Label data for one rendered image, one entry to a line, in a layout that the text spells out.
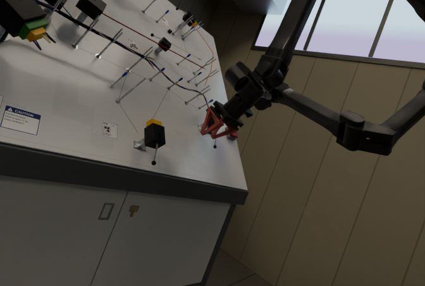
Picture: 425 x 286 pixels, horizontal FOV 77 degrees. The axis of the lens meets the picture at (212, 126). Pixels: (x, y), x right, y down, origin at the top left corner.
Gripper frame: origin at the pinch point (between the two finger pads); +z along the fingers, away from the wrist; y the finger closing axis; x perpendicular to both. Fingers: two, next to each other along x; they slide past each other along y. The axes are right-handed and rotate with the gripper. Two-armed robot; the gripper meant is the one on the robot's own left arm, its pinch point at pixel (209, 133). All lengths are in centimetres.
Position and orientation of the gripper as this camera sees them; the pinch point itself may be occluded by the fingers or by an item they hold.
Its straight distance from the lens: 79.0
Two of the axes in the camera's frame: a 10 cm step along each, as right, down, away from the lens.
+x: 4.7, 6.9, -5.4
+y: -5.5, -2.5, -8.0
